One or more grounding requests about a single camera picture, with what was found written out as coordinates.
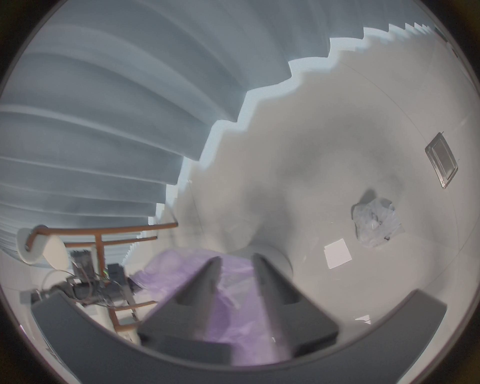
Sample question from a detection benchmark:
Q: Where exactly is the pale blue curtain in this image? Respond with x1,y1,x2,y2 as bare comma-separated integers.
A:
0,0,443,263

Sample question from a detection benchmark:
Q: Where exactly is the wooden chair white cushion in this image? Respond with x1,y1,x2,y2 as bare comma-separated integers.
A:
17,222,179,334

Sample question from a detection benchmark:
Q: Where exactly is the white trash bin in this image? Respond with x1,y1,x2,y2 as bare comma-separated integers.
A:
232,244,294,278

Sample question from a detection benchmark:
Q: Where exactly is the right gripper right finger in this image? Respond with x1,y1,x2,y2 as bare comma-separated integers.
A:
252,253,340,358

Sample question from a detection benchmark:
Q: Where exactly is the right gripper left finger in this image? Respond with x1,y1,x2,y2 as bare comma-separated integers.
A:
136,256,223,345

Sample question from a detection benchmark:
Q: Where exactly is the purple plastic bag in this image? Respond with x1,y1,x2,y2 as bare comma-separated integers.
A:
131,249,293,366

